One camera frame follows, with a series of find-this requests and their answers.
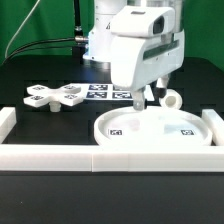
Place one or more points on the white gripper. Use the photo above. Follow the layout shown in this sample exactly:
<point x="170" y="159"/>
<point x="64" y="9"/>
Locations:
<point x="145" y="48"/>

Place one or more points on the white round table top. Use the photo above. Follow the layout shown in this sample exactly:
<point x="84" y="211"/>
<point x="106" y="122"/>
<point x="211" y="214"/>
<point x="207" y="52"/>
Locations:
<point x="154" y="126"/>

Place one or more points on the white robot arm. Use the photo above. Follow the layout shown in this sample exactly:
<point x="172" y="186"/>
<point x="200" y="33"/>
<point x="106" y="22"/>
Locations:
<point x="100" y="37"/>

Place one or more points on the white sheet with markers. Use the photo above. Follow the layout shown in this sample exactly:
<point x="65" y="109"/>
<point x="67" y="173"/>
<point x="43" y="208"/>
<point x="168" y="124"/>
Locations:
<point x="102" y="92"/>

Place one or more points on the white cross-shaped table base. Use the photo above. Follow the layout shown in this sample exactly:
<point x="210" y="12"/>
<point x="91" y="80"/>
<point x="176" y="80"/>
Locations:
<point x="40" y="95"/>

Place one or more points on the black vertical cable connector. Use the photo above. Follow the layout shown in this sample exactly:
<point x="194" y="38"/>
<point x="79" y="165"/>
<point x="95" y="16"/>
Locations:
<point x="78" y="31"/>

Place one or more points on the white U-shaped boundary frame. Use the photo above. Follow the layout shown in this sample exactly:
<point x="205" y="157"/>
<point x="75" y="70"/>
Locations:
<point x="99" y="158"/>

